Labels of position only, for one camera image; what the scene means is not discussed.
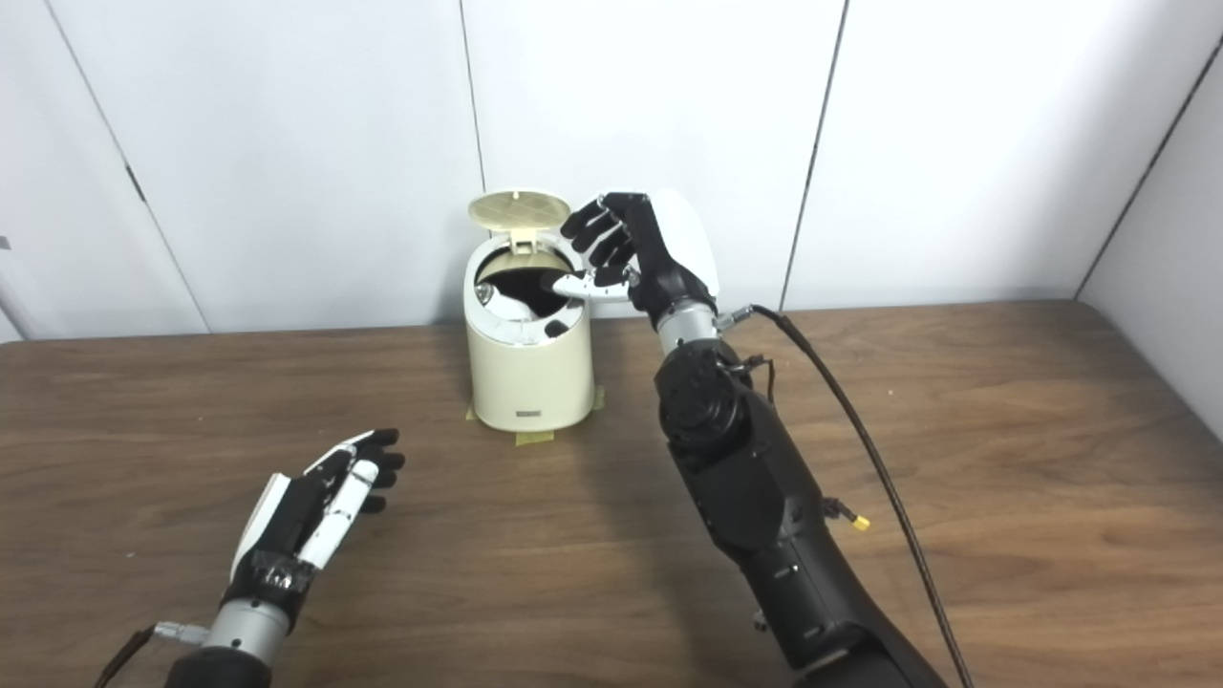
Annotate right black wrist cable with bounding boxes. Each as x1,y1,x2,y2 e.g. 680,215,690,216
717,303,976,688

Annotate cream-colored plastic bin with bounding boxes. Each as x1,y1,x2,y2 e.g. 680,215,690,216
463,234,595,433

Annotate cream round bin lid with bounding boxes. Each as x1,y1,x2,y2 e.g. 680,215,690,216
467,189,572,254

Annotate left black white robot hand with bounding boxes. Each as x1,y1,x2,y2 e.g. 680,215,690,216
225,428,406,632

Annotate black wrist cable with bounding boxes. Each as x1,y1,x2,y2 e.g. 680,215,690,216
717,303,976,688
94,621,209,688

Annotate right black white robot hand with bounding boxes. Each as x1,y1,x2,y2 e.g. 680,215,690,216
545,191,722,331

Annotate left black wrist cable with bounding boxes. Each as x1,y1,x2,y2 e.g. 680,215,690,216
94,621,209,688

